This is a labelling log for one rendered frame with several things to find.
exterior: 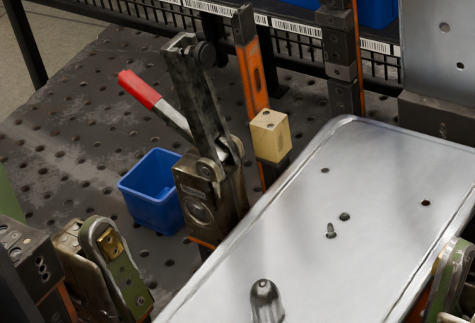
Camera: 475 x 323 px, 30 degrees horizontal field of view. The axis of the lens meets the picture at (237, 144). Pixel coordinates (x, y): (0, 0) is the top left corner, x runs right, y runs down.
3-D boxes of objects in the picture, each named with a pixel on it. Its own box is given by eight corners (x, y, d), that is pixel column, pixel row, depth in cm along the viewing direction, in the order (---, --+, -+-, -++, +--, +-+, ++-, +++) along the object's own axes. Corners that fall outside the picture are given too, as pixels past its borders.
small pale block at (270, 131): (305, 330, 125) (272, 131, 102) (285, 321, 127) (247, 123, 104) (318, 312, 127) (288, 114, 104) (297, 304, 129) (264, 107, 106)
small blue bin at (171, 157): (172, 243, 143) (160, 203, 137) (126, 224, 148) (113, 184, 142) (210, 201, 149) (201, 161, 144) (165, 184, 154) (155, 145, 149)
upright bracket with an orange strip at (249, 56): (290, 307, 129) (237, 15, 98) (283, 304, 130) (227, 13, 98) (301, 293, 131) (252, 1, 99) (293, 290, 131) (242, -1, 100)
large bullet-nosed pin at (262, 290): (275, 341, 89) (266, 299, 85) (249, 330, 91) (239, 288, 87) (292, 319, 91) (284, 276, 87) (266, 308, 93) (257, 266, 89)
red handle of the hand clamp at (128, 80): (217, 168, 99) (110, 78, 100) (211, 177, 100) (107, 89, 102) (238, 145, 101) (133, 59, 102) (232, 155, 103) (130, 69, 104)
